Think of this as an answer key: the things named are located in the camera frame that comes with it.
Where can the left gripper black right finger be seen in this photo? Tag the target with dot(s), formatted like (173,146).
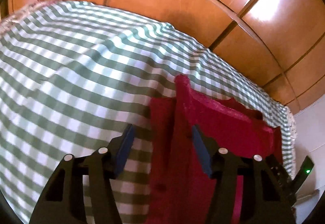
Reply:
(246,190)

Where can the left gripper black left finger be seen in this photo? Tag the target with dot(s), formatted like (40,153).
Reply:
(62,199)

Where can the dark red knit garment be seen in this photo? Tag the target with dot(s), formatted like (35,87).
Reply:
(188,130)

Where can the green white checkered bedspread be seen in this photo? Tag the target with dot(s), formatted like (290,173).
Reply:
(75,74)

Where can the floral patterned bed sheet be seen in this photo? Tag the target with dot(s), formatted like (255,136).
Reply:
(11,20)

